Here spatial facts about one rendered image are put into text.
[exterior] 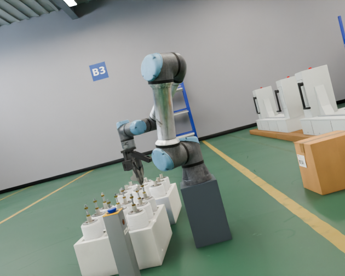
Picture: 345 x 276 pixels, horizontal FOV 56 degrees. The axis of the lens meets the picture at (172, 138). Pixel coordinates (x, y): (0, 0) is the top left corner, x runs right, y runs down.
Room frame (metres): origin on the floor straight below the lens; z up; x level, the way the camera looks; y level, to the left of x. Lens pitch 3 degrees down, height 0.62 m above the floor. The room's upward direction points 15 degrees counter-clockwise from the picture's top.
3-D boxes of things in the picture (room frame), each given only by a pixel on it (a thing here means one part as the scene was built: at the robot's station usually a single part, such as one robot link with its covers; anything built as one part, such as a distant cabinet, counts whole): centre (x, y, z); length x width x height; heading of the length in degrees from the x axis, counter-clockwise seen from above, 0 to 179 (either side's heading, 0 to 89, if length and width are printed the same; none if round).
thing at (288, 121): (5.12, -1.83, 0.45); 1.61 x 0.57 x 0.74; 179
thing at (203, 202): (1.62, -0.07, 0.15); 0.18 x 0.18 x 0.30; 89
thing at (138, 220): (1.53, 0.26, 0.16); 0.10 x 0.10 x 0.18
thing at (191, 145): (1.61, -0.06, 0.47); 0.13 x 0.12 x 0.14; 131
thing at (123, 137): (1.76, 0.24, 0.64); 0.09 x 0.08 x 0.11; 41
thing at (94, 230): (1.56, 0.50, 0.16); 0.10 x 0.10 x 0.18
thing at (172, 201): (2.21, 0.28, 0.09); 0.39 x 0.39 x 0.18; 82
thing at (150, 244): (1.66, 0.36, 0.09); 0.39 x 0.39 x 0.18; 82
